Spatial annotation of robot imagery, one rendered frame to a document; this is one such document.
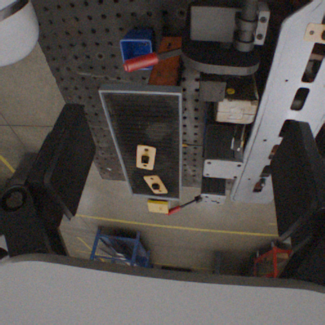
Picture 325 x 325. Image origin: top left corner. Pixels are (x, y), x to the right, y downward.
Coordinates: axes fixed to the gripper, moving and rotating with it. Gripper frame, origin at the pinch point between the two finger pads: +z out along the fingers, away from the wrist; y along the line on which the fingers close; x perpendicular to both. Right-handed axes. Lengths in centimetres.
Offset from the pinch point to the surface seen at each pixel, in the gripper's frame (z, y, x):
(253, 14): 23.5, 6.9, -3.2
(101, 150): 74, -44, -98
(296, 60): 41, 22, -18
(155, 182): 26, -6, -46
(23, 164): 131, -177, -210
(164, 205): 27, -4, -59
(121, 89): 25.9, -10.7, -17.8
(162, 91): 25.8, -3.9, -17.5
